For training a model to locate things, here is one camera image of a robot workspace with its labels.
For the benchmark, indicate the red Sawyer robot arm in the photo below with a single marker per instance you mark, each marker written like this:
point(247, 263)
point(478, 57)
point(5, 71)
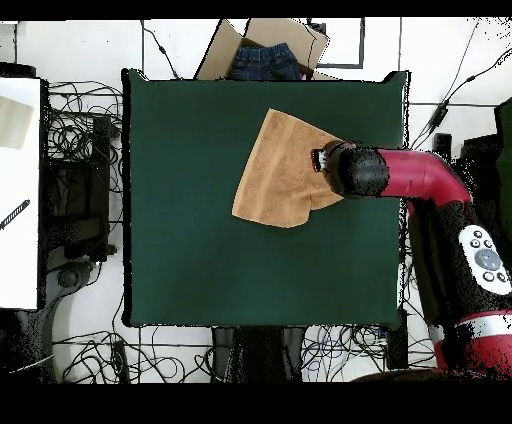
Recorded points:
point(420, 172)

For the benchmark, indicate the grey office chair base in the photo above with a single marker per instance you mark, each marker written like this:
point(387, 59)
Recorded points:
point(68, 278)

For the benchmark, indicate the peach terry towel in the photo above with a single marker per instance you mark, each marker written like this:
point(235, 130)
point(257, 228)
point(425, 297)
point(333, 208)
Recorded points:
point(280, 176)

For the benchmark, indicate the brown cardboard box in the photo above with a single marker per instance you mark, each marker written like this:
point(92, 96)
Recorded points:
point(224, 52)

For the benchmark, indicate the blue denim jeans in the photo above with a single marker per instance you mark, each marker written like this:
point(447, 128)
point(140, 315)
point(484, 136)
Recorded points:
point(264, 64)

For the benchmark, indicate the black flat panel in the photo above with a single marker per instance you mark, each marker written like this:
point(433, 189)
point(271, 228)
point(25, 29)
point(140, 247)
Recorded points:
point(484, 160)

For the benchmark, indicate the black power strip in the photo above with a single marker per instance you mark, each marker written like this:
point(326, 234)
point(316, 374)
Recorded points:
point(120, 356)

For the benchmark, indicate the white side table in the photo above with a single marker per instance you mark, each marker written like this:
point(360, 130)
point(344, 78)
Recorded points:
point(20, 260)

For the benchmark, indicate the black striped tool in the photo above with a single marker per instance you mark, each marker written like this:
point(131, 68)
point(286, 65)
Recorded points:
point(16, 213)

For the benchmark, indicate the dark green table cloth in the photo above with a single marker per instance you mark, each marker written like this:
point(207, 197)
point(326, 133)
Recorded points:
point(180, 160)

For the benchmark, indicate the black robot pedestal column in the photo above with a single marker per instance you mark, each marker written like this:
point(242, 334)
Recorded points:
point(256, 356)

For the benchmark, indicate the black equipment rack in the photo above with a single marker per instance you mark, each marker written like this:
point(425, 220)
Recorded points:
point(76, 224)

